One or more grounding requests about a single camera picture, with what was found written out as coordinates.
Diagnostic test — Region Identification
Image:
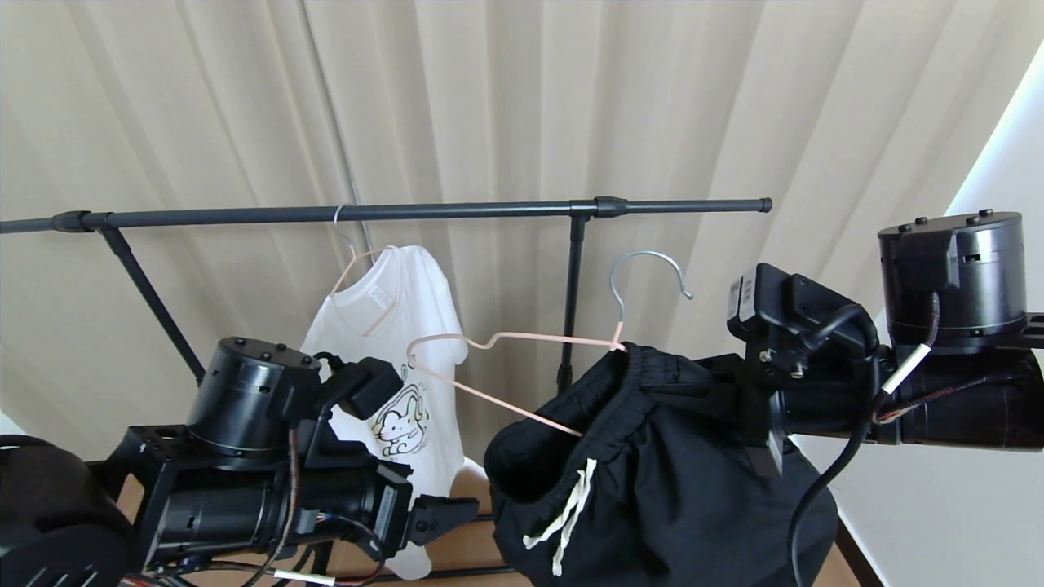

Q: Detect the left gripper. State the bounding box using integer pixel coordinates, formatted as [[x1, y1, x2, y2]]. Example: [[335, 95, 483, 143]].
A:
[[151, 461, 414, 565]]

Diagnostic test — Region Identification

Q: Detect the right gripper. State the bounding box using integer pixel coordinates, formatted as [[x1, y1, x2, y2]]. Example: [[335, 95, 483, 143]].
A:
[[701, 351, 1044, 479]]

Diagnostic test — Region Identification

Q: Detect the white printed t-shirt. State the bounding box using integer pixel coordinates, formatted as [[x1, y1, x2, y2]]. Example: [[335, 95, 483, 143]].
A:
[[300, 245, 490, 581]]

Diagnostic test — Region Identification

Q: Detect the pink clothes hanger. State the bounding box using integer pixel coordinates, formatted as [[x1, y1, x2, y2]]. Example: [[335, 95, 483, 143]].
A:
[[330, 204, 400, 338], [405, 249, 694, 438]]

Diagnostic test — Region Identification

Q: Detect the black garment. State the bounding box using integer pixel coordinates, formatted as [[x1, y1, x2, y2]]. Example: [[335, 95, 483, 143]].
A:
[[484, 342, 839, 587]]

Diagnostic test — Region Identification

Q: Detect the black clothes rack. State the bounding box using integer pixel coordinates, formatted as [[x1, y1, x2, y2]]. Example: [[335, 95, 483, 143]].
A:
[[0, 196, 773, 584]]

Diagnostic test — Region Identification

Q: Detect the beige curtain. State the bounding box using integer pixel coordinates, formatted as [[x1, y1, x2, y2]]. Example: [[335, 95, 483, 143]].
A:
[[0, 0, 1044, 461]]

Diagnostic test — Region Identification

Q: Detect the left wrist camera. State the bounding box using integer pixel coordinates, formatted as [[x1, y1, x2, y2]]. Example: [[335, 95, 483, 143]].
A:
[[306, 352, 405, 462]]

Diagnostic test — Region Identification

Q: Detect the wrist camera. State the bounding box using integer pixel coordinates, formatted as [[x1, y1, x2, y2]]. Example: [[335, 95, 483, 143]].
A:
[[726, 263, 882, 384], [306, 352, 405, 462]]

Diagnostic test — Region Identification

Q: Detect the black cable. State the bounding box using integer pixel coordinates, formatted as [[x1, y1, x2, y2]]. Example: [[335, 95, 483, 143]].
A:
[[787, 303, 887, 587]]

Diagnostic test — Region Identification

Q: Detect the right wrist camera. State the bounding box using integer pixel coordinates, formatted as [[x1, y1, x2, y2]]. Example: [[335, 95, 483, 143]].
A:
[[726, 263, 882, 384]]

